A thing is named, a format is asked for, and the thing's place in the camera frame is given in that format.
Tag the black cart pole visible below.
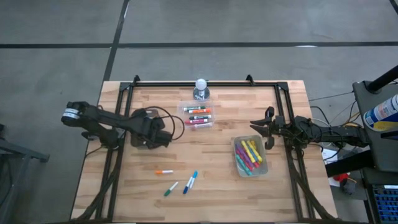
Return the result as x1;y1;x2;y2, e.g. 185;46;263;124
366;65;398;94

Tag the blue highlighter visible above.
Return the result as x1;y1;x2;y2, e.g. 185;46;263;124
246;146;259;165

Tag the black side cart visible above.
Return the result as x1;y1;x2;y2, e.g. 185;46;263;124
353;80;398;174

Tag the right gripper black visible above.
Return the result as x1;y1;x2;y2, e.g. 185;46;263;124
249;106;285;151

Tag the backlit keyboard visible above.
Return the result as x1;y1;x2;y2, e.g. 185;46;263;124
371;184;398;223

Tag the red tool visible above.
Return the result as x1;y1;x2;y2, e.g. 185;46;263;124
333;173;351;184

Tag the purple highlighter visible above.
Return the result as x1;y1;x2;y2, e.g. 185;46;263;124
236;142;255;169

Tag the teal highlighter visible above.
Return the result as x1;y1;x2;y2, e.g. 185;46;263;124
235;154;254;177

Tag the pink highlighter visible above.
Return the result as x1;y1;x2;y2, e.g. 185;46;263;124
235;148;254;172

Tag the magenta Expo marker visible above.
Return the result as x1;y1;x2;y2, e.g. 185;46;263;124
184;118;209;126

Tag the blue white wipes canister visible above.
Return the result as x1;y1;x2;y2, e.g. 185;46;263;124
363;94;398;131

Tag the green capped white marker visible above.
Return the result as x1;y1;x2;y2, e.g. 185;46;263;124
164;181;180;197

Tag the clear plastic bin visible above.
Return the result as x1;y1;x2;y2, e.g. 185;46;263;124
176;100;217;130

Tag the grey metal stand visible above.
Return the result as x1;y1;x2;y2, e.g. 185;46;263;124
0;123;50;224

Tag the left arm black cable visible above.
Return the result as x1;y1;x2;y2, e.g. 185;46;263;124
136;106;186;141

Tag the black floor cable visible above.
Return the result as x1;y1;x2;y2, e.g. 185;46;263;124
309;90;355;102

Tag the white paper sheet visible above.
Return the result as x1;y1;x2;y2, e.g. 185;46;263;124
322;148;338;166

